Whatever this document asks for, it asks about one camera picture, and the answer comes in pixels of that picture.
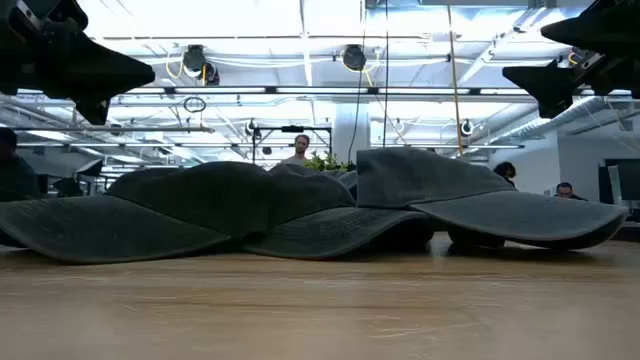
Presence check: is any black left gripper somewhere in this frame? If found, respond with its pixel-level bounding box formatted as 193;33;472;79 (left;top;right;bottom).
0;0;156;126

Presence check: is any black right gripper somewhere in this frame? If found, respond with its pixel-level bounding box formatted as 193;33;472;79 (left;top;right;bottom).
502;0;640;120

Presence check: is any dark charcoal baseball cap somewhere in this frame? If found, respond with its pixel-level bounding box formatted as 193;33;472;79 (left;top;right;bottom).
243;163;435;261
0;160;274;265

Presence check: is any grey ceiling pipe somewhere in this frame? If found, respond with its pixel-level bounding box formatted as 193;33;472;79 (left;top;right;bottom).
9;124;216;135

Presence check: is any dark computer monitor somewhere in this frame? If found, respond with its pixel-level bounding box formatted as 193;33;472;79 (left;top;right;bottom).
597;157;640;205

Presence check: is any person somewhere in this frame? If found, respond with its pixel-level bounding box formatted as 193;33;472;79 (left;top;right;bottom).
0;126;42;202
277;133;315;167
553;181;589;202
492;160;518;189

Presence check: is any long ceiling strip light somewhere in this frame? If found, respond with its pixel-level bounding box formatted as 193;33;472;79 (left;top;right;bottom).
14;142;526;150
14;85;636;97

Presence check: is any small green potted plant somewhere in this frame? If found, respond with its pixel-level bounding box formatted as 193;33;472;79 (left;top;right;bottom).
301;151;357;174

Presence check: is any ribbed ceiling duct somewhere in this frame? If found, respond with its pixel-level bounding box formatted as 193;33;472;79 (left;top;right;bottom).
487;95;609;147

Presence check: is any black hanging cable loop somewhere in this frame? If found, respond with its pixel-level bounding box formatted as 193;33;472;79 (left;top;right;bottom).
182;95;208;114

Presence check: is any yellow cable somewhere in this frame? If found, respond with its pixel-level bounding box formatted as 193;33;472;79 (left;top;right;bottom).
445;0;465;157

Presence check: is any thin black hanging cable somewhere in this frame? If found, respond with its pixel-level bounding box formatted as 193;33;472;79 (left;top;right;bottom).
347;0;369;164

